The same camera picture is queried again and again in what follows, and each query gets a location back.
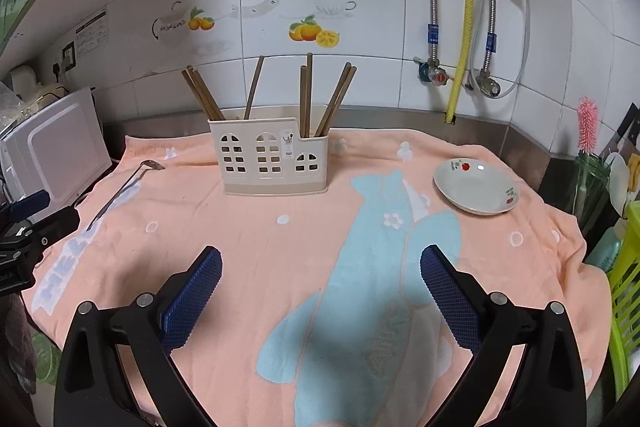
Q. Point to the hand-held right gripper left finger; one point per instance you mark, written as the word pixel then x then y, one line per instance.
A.
pixel 192 297

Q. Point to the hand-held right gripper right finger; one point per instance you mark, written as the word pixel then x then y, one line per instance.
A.
pixel 447 302

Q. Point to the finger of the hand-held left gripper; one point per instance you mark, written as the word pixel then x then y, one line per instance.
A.
pixel 31 204
pixel 55 229

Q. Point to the cream plastic utensil holder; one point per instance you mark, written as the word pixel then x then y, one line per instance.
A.
pixel 265 182

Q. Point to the bunch of wooden chopsticks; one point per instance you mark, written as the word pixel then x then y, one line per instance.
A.
pixel 304 107

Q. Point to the white microwave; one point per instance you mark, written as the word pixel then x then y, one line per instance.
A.
pixel 55 147

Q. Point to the peach printed towel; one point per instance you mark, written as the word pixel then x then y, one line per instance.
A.
pixel 250 257

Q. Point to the clear plastic bag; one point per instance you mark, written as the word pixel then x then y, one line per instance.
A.
pixel 10 107

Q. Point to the white floral dish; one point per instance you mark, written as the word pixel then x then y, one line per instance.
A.
pixel 475 189

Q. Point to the metal spoon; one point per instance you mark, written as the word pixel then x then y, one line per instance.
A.
pixel 152 165

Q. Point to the white kettle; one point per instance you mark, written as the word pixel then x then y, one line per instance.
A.
pixel 24 79

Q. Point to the teal bottle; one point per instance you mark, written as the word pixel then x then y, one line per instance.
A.
pixel 605 249

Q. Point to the lime green dish rack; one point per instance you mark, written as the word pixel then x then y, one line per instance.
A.
pixel 625 297

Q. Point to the green glass jar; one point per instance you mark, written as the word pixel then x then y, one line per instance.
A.
pixel 592 187

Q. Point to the white rice paddle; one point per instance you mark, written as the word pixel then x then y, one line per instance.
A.
pixel 618 179

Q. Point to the metal valve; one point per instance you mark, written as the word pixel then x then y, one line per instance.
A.
pixel 487 84

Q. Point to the pink bottle brush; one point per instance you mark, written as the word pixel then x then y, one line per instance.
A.
pixel 587 122

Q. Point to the wall socket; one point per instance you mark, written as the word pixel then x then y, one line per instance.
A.
pixel 68 55

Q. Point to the wall notice sticker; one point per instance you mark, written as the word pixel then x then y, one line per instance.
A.
pixel 92 32

